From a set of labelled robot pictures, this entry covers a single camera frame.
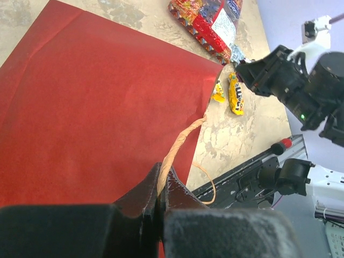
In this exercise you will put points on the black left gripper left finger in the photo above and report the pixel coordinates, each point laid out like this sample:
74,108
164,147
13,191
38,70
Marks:
124,228

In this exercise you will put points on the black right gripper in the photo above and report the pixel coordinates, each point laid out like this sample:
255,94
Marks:
276,75

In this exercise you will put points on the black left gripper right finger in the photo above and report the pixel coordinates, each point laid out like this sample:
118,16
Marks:
190,229

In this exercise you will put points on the yellow snack packet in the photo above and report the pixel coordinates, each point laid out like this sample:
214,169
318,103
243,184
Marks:
235,95

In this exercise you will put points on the small orange snack packet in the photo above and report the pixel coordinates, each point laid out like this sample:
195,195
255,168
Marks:
218,93

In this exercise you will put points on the red snack packet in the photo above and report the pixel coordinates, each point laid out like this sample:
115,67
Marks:
212,23

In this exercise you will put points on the red paper bag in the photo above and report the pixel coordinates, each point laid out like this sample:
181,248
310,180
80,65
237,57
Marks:
89,106

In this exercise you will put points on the silver foil snack packet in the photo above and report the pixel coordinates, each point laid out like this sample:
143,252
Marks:
238,57

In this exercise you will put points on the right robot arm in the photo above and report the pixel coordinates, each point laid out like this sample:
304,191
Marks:
312,97

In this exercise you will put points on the red emergency stop button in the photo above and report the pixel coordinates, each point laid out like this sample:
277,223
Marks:
280,147

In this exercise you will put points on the grey perforated metal box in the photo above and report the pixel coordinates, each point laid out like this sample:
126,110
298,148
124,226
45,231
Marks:
334,234

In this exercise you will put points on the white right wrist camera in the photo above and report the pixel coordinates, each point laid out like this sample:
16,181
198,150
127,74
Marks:
316,38

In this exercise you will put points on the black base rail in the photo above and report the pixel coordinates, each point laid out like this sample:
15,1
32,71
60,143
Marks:
239,186

